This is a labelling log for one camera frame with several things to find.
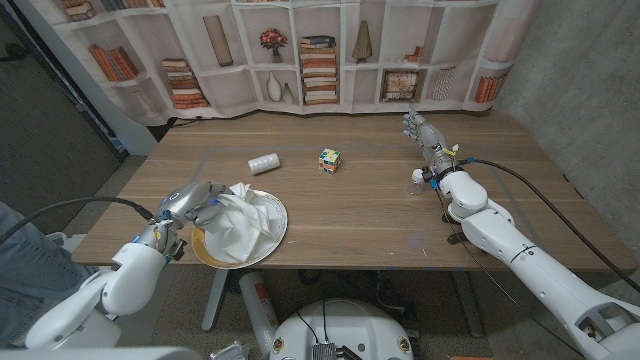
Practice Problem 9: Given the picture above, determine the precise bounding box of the printed bookshelf backdrop cloth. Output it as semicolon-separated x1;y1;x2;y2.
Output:
27;0;544;127

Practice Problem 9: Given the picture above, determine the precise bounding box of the multicoloured rubik's cube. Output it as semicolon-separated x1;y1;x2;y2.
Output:
318;147;342;175

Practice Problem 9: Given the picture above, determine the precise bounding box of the person's leg in jeans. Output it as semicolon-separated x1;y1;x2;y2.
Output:
0;199;101;346

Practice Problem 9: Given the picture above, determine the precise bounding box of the clear white-capped medicine bottle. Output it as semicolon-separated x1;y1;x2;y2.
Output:
407;168;429;197

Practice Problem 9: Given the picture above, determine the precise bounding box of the white tube with orange label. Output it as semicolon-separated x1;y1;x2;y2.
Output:
238;271;280;359

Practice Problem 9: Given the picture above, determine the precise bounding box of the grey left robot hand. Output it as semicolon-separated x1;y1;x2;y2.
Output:
148;180;236;262

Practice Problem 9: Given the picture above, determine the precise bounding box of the white chair base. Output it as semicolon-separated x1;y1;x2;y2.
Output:
39;231;84;256

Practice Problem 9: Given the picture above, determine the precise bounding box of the grey table leg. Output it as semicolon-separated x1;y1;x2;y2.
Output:
452;271;485;339
201;268;230;333

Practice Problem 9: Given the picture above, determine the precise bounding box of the white gold-rimmed paper plate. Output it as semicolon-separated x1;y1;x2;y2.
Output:
191;189;289;270

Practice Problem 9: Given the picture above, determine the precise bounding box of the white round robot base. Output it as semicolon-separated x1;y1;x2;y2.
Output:
269;298;415;360

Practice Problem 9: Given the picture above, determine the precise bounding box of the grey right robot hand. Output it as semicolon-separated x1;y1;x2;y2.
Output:
402;108;459;173

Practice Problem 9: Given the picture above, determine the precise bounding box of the white cloth napkin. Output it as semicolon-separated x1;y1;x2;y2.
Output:
202;182;281;265

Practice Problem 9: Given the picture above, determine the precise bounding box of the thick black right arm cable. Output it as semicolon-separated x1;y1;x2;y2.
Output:
462;157;640;294

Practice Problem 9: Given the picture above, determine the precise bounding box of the white ribbed cylinder roll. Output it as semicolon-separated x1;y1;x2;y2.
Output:
247;152;281;176

